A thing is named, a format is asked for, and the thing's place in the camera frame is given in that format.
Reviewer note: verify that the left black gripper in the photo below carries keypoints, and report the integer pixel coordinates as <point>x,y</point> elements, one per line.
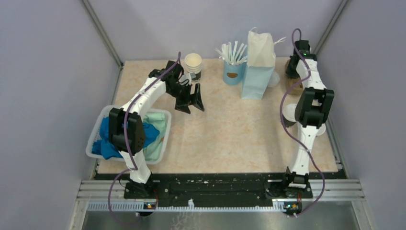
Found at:
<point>182,105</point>

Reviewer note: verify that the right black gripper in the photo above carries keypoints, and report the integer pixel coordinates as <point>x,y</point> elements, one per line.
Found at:
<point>290,74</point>

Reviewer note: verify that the stack of paper cups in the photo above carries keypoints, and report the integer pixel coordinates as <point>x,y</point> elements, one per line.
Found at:
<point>193,64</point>

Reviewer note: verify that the black paper coffee cup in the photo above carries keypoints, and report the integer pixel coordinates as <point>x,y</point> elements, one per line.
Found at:
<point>321,130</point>

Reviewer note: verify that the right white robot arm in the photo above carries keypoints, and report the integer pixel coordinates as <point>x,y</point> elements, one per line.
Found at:
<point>309,113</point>

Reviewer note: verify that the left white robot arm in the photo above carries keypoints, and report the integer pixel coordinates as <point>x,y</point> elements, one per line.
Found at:
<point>126,131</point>

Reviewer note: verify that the stack of spare lids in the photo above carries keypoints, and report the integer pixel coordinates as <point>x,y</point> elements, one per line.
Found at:
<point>274,80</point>

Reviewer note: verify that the blue straw holder cup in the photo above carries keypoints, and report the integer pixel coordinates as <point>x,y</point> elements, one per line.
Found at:
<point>233,74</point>

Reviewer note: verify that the light blue paper bag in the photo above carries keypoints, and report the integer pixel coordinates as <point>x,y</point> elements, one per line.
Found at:
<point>260,64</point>

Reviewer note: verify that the light green cloth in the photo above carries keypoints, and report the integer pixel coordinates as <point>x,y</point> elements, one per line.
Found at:
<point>154,125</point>

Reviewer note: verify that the bundle of wrapped straws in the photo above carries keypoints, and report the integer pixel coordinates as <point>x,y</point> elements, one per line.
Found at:
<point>233,54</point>

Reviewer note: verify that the blue cloth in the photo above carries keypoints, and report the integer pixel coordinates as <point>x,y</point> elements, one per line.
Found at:
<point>104,148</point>

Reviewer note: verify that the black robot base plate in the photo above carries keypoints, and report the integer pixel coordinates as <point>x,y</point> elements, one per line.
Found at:
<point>215,189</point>

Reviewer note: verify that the white cable duct strip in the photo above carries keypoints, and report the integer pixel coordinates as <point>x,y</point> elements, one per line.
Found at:
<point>139,206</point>

